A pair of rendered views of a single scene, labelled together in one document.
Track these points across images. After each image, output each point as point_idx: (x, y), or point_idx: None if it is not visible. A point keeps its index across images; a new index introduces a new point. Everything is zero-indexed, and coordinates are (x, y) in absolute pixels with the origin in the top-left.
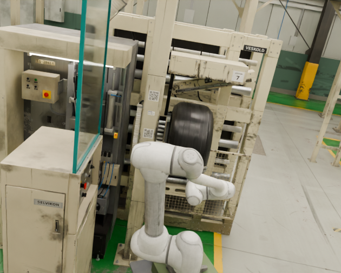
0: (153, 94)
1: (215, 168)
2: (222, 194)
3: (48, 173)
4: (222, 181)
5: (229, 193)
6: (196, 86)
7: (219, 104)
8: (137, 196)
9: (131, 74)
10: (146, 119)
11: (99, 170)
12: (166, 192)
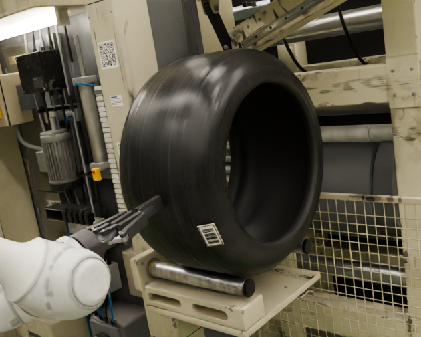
0: (107, 51)
1: (408, 257)
2: (16, 291)
3: None
4: (37, 243)
5: (51, 292)
6: (280, 17)
7: (391, 55)
8: (158, 326)
9: (155, 39)
10: (114, 120)
11: (113, 263)
12: (177, 314)
